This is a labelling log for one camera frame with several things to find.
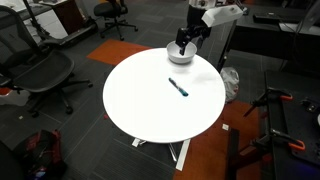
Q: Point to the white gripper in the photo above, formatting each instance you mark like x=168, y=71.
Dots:
x=221, y=15

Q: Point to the teal capped marker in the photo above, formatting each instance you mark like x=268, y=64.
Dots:
x=178, y=87

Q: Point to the grey round bowl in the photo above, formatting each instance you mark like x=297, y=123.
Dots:
x=176, y=57

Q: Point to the grey computer mouse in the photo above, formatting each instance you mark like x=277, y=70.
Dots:
x=246, y=11

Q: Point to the dark office desk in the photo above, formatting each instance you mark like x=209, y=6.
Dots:
x=260, y=36

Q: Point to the black computer keyboard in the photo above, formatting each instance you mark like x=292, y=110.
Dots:
x=266, y=17

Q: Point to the black mesh office chair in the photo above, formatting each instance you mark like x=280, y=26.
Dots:
x=111, y=10
x=43, y=71

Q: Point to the white paper scrap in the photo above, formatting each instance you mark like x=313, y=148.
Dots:
x=225, y=126

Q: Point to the small red floor scrap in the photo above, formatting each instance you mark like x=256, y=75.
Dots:
x=105, y=116

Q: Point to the grey computer monitor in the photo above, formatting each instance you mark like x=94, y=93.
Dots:
x=308, y=16

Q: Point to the white table base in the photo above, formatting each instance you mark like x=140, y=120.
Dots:
x=182, y=155

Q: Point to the black electric scooter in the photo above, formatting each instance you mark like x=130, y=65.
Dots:
x=71, y=35

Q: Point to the dark brown cabinet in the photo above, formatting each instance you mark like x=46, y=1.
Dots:
x=68, y=15

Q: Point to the white counter cabinet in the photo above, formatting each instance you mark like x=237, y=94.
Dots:
x=53, y=23

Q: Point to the black robot table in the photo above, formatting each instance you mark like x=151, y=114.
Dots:
x=293, y=133

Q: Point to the white flat floor object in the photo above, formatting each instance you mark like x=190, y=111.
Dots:
x=15, y=98

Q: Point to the red and black bag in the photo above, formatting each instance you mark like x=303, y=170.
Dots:
x=43, y=153

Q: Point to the small white floor scrap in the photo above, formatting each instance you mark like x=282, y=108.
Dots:
x=20, y=117

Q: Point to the black vertical post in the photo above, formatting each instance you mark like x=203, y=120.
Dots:
x=233, y=150

